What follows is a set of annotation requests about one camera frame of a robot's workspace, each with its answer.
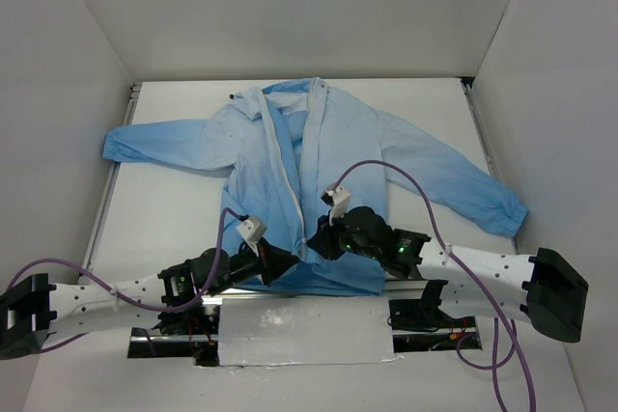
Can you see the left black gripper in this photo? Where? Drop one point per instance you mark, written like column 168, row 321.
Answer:
column 266, row 264

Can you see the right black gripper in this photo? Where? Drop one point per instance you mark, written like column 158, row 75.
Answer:
column 330, row 233

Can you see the light blue zip jacket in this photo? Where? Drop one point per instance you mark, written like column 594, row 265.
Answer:
column 285, row 144

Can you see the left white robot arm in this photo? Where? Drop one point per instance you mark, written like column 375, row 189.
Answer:
column 37, row 314

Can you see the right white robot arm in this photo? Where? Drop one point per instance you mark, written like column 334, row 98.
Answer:
column 542, row 289

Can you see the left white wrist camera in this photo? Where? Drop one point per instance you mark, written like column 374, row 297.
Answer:
column 252, row 229

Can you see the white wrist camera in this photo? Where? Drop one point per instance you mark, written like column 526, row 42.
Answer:
column 252, row 229
column 338, row 199

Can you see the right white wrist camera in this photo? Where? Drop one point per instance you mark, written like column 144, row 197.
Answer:
column 338, row 199

